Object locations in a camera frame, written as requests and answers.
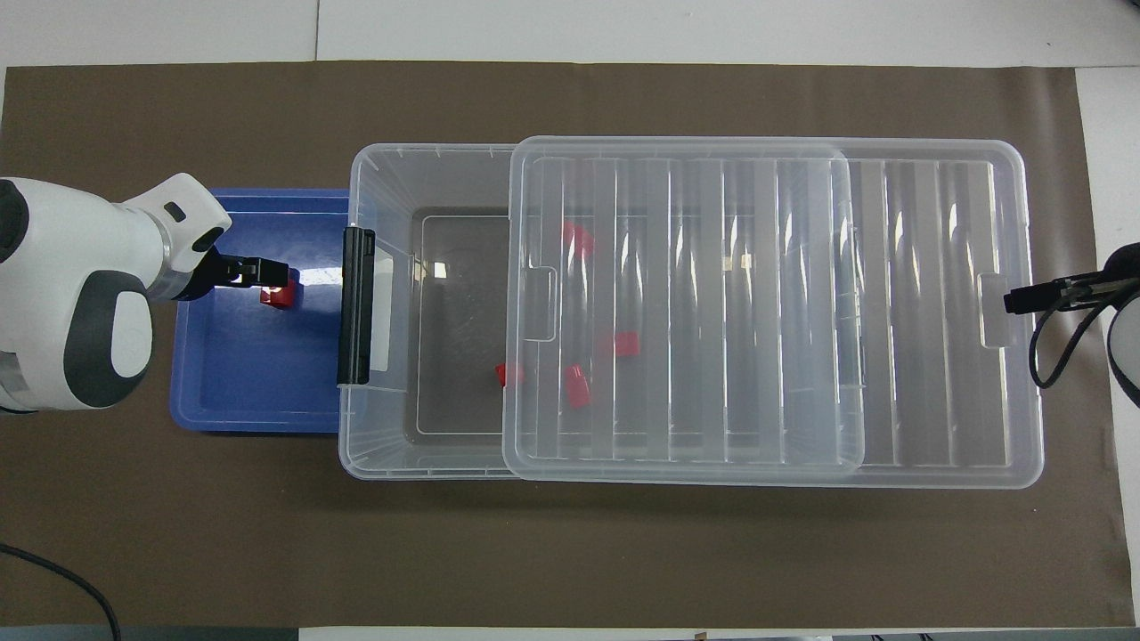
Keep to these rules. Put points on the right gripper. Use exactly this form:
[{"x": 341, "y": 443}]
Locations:
[{"x": 1124, "y": 267}]

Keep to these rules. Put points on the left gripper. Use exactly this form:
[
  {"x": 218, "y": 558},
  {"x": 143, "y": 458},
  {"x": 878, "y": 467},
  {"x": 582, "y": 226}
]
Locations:
[{"x": 212, "y": 274}]

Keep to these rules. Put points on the red block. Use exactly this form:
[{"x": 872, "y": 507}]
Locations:
[
  {"x": 627, "y": 344},
  {"x": 511, "y": 374},
  {"x": 579, "y": 239},
  {"x": 278, "y": 297},
  {"x": 578, "y": 386}
]

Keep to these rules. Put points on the clear ribbed plastic lid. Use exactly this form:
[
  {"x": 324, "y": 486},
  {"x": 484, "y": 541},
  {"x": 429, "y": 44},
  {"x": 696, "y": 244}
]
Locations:
[{"x": 917, "y": 312}]

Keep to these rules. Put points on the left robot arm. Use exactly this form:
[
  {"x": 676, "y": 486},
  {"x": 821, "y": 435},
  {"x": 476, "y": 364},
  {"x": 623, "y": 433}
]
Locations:
[{"x": 53, "y": 267}]

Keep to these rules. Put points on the clear plastic storage box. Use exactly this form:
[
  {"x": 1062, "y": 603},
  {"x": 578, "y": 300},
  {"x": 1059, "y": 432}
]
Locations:
[{"x": 454, "y": 178}]

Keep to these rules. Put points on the blue plastic tray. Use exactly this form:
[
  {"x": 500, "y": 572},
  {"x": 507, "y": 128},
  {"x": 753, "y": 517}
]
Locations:
[{"x": 258, "y": 374}]

